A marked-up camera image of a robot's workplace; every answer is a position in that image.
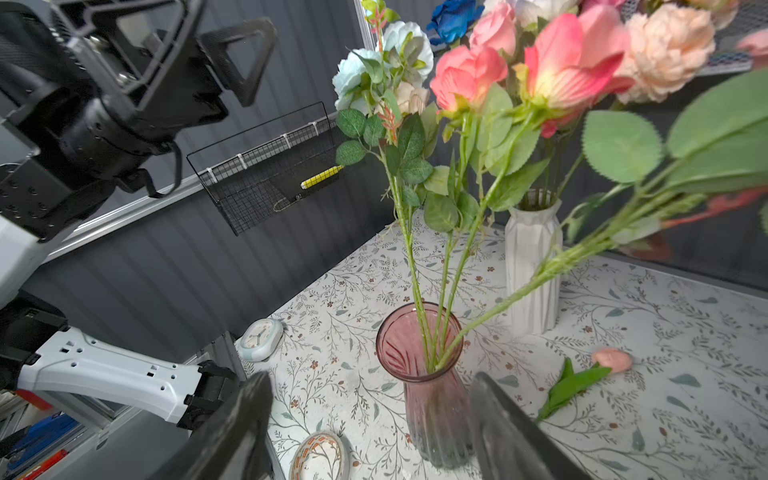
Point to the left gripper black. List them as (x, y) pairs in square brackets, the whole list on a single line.
[(125, 85)]

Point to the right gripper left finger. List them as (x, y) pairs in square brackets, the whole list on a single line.
[(233, 443)]

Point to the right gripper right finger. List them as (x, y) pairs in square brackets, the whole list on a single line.
[(507, 443)]

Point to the small pink bud stem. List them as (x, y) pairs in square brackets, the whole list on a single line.
[(605, 362)]

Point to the purple glass vase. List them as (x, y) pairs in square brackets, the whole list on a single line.
[(436, 404)]

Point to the white ribbed ceramic vase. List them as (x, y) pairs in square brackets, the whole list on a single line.
[(532, 235)]

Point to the blue rose stem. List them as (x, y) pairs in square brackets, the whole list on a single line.
[(450, 21)]

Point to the flowers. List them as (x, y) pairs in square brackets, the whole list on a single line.
[(387, 110)]

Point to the pink roses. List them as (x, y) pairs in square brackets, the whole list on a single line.
[(717, 146)]

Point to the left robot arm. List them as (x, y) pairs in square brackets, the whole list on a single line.
[(78, 342)]

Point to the clear tape roll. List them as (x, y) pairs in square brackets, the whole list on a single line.
[(322, 455)]

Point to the floral table mat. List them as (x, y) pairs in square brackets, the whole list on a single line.
[(694, 405)]

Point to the yellow marker pen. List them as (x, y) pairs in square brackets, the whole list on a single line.
[(320, 177)]

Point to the black wire wall basket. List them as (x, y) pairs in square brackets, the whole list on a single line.
[(256, 173)]

